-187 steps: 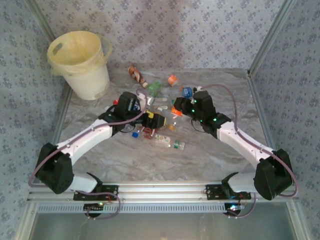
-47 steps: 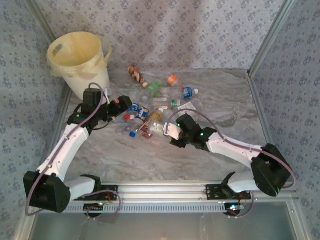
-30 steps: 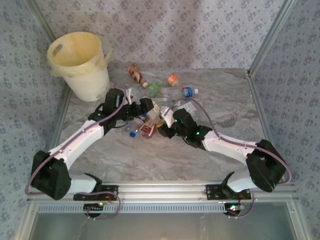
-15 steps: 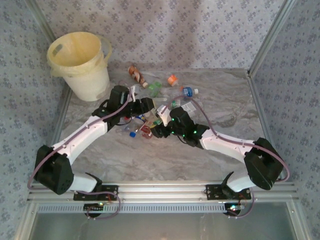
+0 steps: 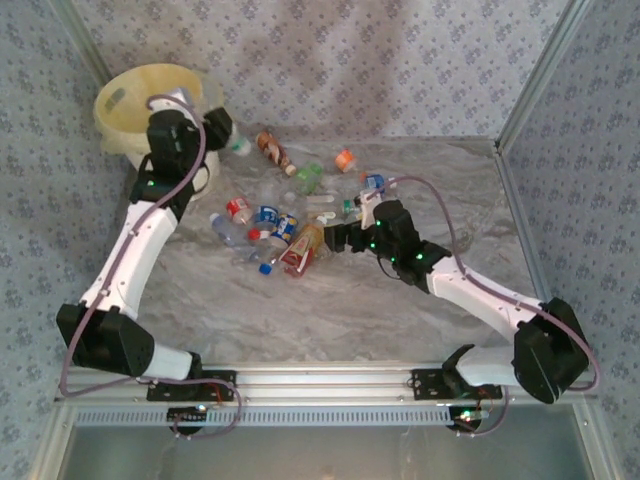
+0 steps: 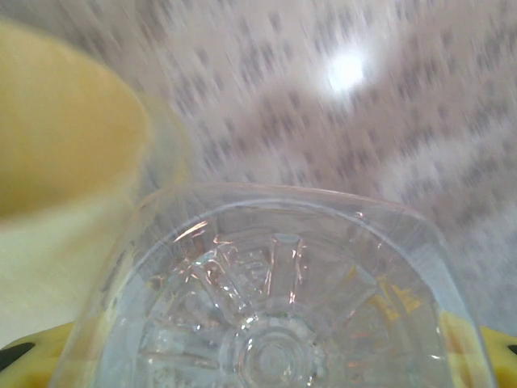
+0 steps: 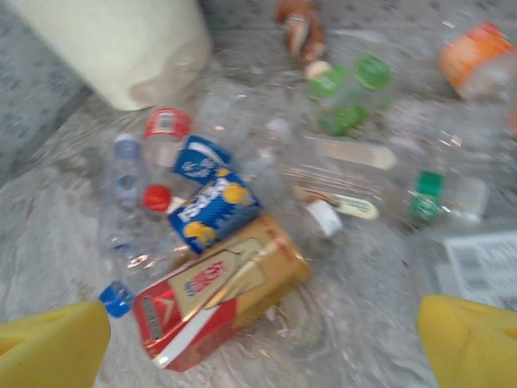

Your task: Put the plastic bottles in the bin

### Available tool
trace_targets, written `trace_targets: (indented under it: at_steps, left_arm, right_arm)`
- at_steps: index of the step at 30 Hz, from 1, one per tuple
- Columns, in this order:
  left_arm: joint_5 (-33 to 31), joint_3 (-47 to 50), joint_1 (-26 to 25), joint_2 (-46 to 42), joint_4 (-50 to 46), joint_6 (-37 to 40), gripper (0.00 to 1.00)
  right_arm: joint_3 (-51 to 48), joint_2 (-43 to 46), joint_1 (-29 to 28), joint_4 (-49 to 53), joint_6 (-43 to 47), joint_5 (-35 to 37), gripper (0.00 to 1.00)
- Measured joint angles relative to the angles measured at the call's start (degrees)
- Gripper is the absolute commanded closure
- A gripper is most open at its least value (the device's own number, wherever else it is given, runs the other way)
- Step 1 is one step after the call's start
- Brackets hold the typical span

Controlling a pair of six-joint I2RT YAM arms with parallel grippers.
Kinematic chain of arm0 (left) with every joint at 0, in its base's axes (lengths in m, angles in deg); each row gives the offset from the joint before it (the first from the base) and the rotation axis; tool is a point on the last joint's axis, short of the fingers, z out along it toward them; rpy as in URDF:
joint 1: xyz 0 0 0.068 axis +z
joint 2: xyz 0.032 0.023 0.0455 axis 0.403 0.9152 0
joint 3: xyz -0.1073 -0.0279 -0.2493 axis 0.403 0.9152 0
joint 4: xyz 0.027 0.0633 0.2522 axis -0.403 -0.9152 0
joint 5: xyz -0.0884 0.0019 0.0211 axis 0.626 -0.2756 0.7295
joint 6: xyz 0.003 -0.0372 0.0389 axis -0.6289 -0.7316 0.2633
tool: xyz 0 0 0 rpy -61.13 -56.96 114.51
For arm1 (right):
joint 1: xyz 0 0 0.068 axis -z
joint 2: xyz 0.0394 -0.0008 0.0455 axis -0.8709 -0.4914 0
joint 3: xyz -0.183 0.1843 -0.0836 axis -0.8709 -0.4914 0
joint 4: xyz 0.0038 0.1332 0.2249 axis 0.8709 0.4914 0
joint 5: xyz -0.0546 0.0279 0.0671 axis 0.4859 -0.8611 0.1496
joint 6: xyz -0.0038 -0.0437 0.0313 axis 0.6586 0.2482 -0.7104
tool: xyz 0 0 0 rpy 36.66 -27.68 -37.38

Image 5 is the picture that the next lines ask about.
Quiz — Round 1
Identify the green plastic bottle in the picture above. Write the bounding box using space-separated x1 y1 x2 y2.
294 161 325 196

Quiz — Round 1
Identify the clear bottle blue cap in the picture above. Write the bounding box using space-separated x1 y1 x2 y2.
257 243 284 277

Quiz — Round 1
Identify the clear bottle blue label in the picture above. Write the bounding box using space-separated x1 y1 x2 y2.
253 203 281 231
365 172 399 195

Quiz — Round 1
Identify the brown white patterned bottle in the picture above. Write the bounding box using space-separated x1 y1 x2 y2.
255 130 299 177

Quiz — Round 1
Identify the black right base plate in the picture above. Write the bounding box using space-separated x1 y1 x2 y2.
410 368 451 401

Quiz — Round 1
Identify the bottle blue yellow label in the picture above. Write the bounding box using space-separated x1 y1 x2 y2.
272 213 301 250

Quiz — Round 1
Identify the black right controller board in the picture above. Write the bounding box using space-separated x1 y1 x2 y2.
448 405 489 434

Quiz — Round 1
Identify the large clear plastic bottle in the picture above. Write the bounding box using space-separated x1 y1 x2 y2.
209 212 264 262

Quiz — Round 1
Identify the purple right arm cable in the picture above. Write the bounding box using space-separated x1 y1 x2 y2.
382 175 601 440

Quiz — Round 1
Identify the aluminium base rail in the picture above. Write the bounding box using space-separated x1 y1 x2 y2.
53 363 599 407

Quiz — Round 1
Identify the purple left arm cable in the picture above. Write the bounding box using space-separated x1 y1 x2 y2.
58 93 245 442

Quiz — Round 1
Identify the clear bottle green label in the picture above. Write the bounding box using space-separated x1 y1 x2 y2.
225 123 254 159

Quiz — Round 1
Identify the amber tea bottle red label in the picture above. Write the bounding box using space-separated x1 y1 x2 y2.
277 214 337 279

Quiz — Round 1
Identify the grey slotted cable duct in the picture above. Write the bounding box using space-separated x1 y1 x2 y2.
74 404 464 429

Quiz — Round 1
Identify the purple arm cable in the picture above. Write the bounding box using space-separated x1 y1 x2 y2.
382 175 601 440
58 93 245 442

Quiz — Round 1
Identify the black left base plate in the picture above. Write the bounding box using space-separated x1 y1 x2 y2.
145 368 238 402

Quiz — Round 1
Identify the black left controller board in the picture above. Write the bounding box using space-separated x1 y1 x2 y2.
167 405 209 435

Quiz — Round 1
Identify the clear bottle orange label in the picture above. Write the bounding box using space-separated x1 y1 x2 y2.
327 147 358 174

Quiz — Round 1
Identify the aluminium frame post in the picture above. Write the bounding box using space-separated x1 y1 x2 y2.
49 0 116 86
494 0 596 154

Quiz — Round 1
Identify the grey metal panel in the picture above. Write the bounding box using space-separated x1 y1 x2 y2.
59 424 596 480

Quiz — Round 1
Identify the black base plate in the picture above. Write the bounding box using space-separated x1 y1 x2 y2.
410 368 451 401
145 368 238 402

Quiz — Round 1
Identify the aluminium frame leg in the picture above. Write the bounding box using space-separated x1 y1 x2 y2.
29 403 76 480
572 399 626 480

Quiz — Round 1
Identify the black controller board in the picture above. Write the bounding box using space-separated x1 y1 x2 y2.
448 405 489 434
167 405 209 435

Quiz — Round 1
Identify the cream plastic bin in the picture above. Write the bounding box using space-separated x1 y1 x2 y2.
93 63 226 202

